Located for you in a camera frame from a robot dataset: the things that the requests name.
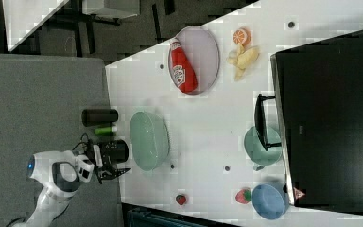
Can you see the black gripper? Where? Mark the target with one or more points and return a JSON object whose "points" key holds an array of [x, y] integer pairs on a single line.
{"points": [[93, 152]]}

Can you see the green oval strainer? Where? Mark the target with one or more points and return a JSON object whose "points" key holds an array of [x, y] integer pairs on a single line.
{"points": [[149, 139]]}

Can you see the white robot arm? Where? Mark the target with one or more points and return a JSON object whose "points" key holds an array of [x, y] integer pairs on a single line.
{"points": [[62, 173]]}

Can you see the black cylindrical holder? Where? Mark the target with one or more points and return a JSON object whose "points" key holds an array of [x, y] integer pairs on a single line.
{"points": [[114, 152]]}

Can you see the green marker tube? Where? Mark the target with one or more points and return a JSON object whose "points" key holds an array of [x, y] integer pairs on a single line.
{"points": [[105, 131]]}

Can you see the small black cylinder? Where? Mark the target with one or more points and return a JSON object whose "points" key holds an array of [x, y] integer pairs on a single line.
{"points": [[93, 117]]}

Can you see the small red strawberry toy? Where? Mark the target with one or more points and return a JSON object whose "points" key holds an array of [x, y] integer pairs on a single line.
{"points": [[181, 199]]}

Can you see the red ketchup bottle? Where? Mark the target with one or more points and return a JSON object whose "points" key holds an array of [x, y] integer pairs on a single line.
{"points": [[182, 70]]}

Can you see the large red strawberry toy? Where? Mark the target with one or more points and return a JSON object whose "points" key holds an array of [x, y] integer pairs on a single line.
{"points": [[243, 196]]}

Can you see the green mug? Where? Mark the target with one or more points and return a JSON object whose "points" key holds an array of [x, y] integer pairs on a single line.
{"points": [[257, 153]]}

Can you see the round purple plate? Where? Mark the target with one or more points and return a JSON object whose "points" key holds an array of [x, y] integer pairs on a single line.
{"points": [[200, 48]]}

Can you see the blue bowl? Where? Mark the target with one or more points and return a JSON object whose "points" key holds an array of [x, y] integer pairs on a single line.
{"points": [[269, 200]]}

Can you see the white side table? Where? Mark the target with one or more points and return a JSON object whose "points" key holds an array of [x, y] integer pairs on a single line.
{"points": [[23, 17]]}

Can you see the orange slice toy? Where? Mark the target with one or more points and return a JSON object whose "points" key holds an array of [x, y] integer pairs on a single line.
{"points": [[242, 36]]}

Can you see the black toaster oven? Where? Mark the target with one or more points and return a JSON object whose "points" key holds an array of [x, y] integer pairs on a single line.
{"points": [[319, 100]]}

